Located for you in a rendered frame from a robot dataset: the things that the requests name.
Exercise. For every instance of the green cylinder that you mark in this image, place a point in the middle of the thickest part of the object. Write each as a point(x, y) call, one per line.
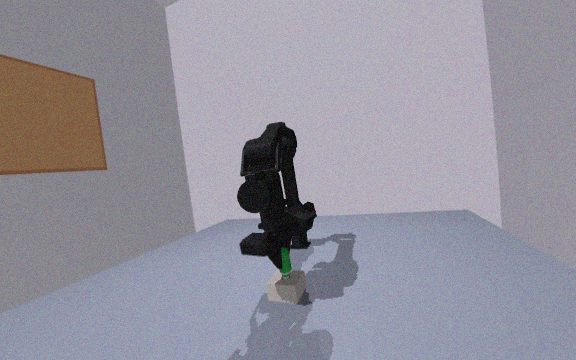
point(286, 264)

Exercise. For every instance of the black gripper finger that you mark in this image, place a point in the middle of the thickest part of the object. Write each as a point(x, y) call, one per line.
point(275, 256)
point(286, 236)

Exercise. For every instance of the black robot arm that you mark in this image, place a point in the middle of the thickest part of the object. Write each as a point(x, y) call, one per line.
point(276, 146)

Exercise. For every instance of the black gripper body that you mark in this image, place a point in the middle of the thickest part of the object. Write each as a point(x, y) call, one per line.
point(262, 244)

